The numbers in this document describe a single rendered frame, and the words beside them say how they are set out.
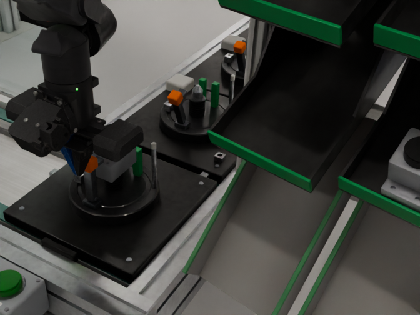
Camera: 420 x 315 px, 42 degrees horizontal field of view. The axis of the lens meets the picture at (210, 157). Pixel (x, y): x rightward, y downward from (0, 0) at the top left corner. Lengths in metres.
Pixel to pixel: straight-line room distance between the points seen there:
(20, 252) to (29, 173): 0.25
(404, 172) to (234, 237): 0.28
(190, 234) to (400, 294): 0.32
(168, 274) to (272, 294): 0.16
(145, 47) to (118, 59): 0.10
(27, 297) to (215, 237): 0.26
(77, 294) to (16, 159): 0.39
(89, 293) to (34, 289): 0.07
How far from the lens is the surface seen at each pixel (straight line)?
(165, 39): 1.65
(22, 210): 0.89
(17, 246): 0.85
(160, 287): 0.77
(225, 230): 0.73
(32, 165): 1.07
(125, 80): 1.43
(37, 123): 0.68
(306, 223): 0.70
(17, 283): 0.78
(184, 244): 0.83
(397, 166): 0.53
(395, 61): 0.64
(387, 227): 0.70
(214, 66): 1.27
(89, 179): 0.81
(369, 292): 0.69
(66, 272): 0.80
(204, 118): 1.04
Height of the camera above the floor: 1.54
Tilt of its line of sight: 36 degrees down
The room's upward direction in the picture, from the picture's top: 3 degrees clockwise
